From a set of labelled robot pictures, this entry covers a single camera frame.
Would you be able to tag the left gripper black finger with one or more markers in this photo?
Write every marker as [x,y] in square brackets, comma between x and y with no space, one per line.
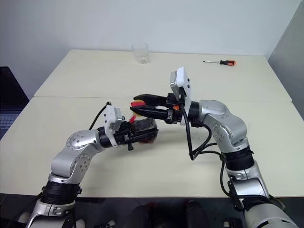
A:
[145,136]

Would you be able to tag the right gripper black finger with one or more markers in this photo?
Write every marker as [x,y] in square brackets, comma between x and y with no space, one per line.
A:
[156,100]
[152,112]

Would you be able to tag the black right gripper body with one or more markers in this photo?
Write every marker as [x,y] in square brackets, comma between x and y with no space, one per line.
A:
[173,116]

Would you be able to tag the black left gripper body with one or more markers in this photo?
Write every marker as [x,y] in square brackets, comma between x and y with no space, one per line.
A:
[123,135]

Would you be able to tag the soy sauce bottle red cap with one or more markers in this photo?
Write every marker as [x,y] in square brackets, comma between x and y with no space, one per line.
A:
[145,124]

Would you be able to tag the yellow and red bottle cap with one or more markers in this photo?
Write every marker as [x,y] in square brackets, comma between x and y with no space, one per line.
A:
[139,103]

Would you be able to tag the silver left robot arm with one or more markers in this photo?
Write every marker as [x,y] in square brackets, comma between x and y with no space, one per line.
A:
[78,142]

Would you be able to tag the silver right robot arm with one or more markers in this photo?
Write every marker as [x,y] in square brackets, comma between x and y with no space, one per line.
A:
[225,123]

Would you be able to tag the clear glass tumbler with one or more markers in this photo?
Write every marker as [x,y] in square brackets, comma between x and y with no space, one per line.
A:
[140,54]

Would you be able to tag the orange and black screwdriver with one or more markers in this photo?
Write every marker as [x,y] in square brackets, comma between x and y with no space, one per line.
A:
[228,63]

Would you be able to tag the small white object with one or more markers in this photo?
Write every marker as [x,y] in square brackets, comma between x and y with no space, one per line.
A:
[80,224]
[111,223]

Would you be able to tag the black laptop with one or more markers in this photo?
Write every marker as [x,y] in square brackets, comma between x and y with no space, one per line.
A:
[12,95]

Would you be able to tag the pale shoe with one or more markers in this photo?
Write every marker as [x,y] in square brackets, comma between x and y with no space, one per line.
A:
[26,217]

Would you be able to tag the grey partition panel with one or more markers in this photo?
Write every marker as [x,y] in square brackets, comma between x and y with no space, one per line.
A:
[289,59]

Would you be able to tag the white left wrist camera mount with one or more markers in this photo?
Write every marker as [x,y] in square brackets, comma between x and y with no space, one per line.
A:
[110,118]

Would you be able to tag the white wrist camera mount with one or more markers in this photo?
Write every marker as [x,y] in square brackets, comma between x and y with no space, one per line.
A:
[181,78]
[110,118]

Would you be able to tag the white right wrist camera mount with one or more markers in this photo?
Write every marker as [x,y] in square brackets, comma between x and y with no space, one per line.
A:
[181,78]

